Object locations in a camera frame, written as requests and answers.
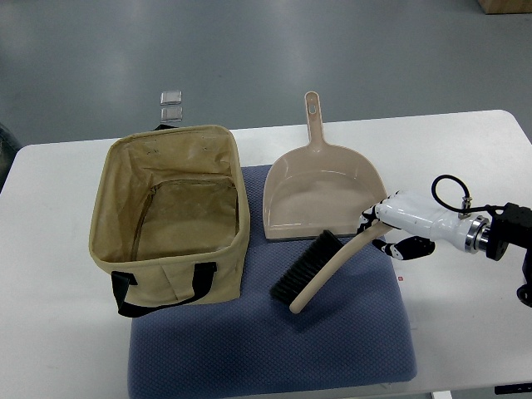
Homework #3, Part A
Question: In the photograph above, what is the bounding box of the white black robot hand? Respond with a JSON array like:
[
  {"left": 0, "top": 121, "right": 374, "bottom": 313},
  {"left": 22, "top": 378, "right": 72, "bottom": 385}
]
[{"left": 357, "top": 191, "right": 490, "bottom": 260}]

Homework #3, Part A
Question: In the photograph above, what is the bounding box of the pink hand broom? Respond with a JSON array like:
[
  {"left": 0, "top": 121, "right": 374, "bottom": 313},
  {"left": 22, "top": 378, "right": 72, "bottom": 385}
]
[{"left": 269, "top": 222, "right": 392, "bottom": 314}]

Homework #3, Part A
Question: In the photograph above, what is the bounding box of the yellow fabric bag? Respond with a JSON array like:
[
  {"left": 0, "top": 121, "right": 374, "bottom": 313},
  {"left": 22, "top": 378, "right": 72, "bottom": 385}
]
[{"left": 88, "top": 126, "right": 250, "bottom": 318}]

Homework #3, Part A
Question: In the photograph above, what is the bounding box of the pink dustpan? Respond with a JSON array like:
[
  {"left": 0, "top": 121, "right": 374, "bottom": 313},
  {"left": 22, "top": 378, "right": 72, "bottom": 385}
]
[{"left": 263, "top": 91, "right": 387, "bottom": 240}]

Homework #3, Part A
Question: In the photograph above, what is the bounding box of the blue cushion mat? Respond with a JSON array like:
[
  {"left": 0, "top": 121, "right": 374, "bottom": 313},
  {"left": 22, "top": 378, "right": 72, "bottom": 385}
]
[{"left": 128, "top": 165, "right": 416, "bottom": 398}]

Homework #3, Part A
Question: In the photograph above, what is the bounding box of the cardboard box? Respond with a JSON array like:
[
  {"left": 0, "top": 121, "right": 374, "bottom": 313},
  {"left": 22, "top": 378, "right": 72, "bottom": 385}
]
[{"left": 477, "top": 0, "right": 532, "bottom": 15}]

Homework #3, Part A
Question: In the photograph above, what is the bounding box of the dark object at left edge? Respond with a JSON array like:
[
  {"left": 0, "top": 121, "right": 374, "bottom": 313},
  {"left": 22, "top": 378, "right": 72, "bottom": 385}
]
[{"left": 0, "top": 125, "right": 22, "bottom": 190}]

